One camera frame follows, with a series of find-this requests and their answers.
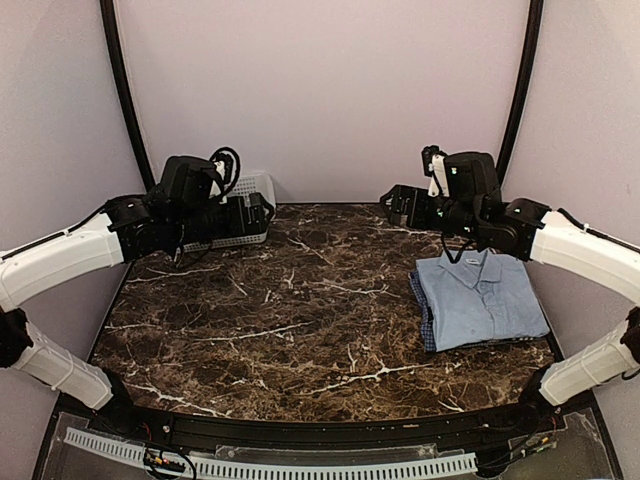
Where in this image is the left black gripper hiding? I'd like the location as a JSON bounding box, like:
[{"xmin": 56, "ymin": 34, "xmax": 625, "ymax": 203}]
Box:
[{"xmin": 171, "ymin": 191, "xmax": 274, "ymax": 247}]

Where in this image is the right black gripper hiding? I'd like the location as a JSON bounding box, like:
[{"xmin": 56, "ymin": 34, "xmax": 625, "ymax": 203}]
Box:
[{"xmin": 381, "ymin": 182, "xmax": 483, "ymax": 241}]

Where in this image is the blue checked shirt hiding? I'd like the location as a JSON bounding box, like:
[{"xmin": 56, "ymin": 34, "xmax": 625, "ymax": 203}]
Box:
[{"xmin": 409, "ymin": 270, "xmax": 535, "ymax": 354}]

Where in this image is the light blue long sleeve shirt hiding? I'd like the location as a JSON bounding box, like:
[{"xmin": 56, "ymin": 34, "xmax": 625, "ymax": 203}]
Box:
[{"xmin": 413, "ymin": 250, "xmax": 550, "ymax": 352}]

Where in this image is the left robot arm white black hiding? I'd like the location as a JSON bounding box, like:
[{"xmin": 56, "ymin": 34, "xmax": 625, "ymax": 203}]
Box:
[{"xmin": 1, "ymin": 147, "xmax": 276, "ymax": 436}]

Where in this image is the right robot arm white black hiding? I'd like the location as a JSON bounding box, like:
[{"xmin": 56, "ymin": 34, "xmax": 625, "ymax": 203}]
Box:
[{"xmin": 379, "ymin": 145, "xmax": 639, "ymax": 434}]

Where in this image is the white plastic mesh basket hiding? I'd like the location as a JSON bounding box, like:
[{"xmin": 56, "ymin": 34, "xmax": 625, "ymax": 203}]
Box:
[{"xmin": 183, "ymin": 172, "xmax": 276, "ymax": 253}]

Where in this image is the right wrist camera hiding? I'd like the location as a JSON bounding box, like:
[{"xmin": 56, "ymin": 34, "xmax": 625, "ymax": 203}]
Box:
[{"xmin": 421, "ymin": 145, "xmax": 449, "ymax": 197}]

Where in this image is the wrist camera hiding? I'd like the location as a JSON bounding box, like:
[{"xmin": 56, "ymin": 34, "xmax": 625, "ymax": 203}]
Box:
[
  {"xmin": 209, "ymin": 146, "xmax": 241, "ymax": 202},
  {"xmin": 421, "ymin": 145, "xmax": 449, "ymax": 197}
]

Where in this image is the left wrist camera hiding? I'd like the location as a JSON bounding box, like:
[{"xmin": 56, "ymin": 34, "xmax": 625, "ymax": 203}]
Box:
[{"xmin": 209, "ymin": 146, "xmax": 241, "ymax": 202}]

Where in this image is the right black frame post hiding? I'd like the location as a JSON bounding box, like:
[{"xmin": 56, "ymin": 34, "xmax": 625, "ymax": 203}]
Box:
[{"xmin": 496, "ymin": 0, "xmax": 544, "ymax": 185}]

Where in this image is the black frame post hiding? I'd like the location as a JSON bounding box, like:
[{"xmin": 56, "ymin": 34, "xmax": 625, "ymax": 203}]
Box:
[
  {"xmin": 99, "ymin": 0, "xmax": 155, "ymax": 190},
  {"xmin": 496, "ymin": 0, "xmax": 544, "ymax": 185}
]

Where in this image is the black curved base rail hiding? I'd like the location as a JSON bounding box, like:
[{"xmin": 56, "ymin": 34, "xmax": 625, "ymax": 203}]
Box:
[{"xmin": 54, "ymin": 387, "xmax": 601, "ymax": 451}]

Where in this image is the left black frame post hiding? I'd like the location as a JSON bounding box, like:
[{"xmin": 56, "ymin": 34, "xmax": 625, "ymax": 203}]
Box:
[{"xmin": 99, "ymin": 0, "xmax": 155, "ymax": 190}]

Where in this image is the white slotted cable duct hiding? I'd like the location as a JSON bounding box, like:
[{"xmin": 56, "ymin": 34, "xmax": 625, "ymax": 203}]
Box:
[{"xmin": 64, "ymin": 427, "xmax": 478, "ymax": 479}]

